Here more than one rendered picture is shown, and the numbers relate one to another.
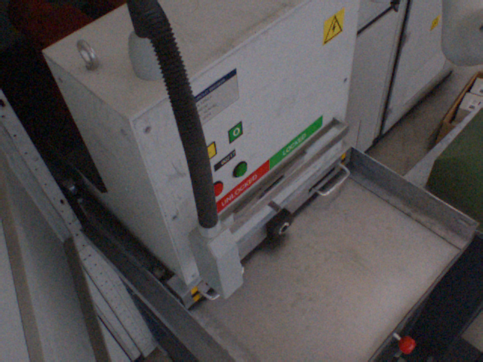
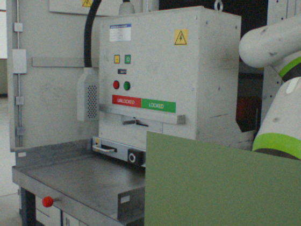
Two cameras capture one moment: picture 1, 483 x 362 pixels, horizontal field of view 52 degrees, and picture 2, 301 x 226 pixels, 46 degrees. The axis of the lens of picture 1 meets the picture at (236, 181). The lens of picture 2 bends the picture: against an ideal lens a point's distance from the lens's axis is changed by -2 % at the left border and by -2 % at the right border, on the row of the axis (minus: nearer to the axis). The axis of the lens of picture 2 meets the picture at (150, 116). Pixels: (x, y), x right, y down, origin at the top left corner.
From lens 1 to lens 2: 1.53 m
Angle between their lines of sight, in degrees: 79
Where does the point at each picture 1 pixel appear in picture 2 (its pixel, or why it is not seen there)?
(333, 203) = not seen: hidden behind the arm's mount
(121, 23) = not seen: hidden behind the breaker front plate
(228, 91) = (127, 33)
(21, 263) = (78, 57)
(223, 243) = (82, 78)
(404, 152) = not seen: outside the picture
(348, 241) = (126, 184)
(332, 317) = (73, 177)
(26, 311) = (61, 57)
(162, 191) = (101, 60)
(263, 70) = (141, 34)
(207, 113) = (119, 36)
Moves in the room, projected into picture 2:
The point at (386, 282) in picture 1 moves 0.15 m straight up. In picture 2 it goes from (91, 191) to (90, 141)
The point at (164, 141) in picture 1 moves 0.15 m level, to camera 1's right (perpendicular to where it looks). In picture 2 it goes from (105, 36) to (105, 33)
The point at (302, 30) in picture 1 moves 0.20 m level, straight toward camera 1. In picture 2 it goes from (161, 26) to (100, 25)
